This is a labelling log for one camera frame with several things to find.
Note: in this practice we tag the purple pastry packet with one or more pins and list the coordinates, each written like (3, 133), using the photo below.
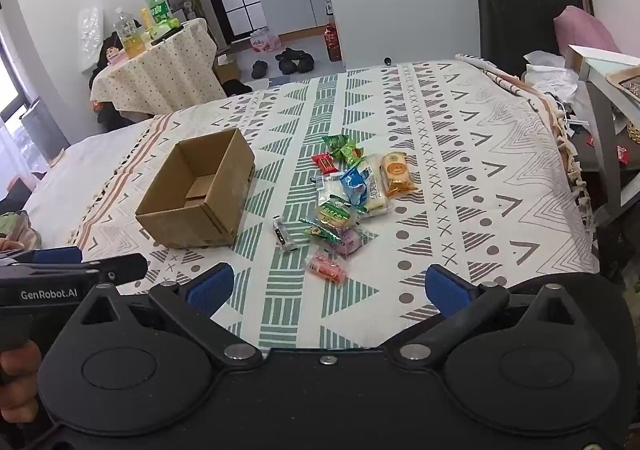
(348, 241)

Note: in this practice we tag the green label pastry packet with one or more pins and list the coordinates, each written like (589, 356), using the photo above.
(334, 214)

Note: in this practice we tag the black flat device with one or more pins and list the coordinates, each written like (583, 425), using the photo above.
(167, 34)

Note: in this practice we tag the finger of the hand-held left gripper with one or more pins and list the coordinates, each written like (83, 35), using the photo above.
(125, 267)
(60, 254)

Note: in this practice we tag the orange pink snack packet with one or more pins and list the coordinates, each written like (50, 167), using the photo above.
(326, 269)

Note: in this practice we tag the small brown carton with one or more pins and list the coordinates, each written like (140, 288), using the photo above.
(227, 70)

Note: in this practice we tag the small green snack packet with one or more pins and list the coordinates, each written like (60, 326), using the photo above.
(317, 232)

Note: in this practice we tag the dark clothing pile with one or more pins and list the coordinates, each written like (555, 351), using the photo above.
(102, 80)

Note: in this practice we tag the white clothing pile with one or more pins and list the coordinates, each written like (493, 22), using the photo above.
(550, 77)

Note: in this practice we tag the bubble wrap sheet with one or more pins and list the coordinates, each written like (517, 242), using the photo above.
(90, 37)

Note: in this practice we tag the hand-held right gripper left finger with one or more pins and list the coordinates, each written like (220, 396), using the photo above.
(210, 289)

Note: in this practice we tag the patterned brown tray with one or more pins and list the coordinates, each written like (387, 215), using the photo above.
(625, 85)

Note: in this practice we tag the white bed sheet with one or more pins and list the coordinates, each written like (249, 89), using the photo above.
(75, 170)

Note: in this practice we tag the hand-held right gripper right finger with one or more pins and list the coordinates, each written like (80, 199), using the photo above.
(447, 292)

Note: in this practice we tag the clear white snack packet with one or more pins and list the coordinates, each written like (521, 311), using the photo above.
(329, 187)

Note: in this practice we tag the red snack packet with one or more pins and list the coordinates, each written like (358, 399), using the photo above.
(323, 161)

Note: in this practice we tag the blue snack packet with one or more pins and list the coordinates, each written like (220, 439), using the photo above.
(354, 184)

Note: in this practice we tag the pink cartoon box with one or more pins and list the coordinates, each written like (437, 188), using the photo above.
(115, 56)

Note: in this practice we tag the pink pillow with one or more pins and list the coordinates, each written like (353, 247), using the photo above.
(585, 32)

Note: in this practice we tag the printed blanket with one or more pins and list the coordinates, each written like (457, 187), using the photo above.
(450, 180)

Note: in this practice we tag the clear bottle yellow liquid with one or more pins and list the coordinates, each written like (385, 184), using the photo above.
(131, 42)

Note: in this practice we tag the green floral cloth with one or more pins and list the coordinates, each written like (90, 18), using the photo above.
(20, 230)

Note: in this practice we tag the white side table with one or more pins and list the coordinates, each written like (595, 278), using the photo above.
(607, 95)

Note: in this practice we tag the small red wrapper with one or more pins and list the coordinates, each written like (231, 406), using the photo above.
(624, 154)

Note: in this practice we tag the spray bottle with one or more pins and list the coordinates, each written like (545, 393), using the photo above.
(328, 4)

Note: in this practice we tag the black bag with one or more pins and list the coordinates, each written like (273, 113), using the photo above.
(237, 88)

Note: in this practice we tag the small yellow bottle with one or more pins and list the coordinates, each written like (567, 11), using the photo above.
(146, 19)

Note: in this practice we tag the person's left hand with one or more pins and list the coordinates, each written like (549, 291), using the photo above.
(20, 380)

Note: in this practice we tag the cardboard box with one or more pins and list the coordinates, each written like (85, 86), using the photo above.
(170, 230)

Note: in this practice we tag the orange bread packet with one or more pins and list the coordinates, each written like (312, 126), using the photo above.
(395, 172)

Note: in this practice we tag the grey storage box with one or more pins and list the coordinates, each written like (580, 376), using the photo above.
(47, 135)

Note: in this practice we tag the pink water bottle pack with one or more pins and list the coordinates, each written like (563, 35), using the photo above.
(262, 41)

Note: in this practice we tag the black silver snack bar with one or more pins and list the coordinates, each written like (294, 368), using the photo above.
(284, 234)

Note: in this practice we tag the round table dotted tablecloth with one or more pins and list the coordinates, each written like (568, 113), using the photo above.
(160, 70)

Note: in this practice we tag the green candy packet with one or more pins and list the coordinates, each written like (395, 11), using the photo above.
(336, 142)
(352, 155)

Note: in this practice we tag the black chair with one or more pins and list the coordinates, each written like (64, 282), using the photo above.
(525, 5)

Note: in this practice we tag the green soda bottle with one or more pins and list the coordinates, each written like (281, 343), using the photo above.
(157, 10)

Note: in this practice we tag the small desk fan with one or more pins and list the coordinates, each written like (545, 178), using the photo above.
(186, 9)

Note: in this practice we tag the window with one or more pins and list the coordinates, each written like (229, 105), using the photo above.
(12, 105)

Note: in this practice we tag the long white cake packet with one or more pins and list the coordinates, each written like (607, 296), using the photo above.
(376, 191)

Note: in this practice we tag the white kitchen cabinet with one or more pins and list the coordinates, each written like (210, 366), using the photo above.
(290, 0)

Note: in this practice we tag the light green packet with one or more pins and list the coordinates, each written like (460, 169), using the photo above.
(170, 22)

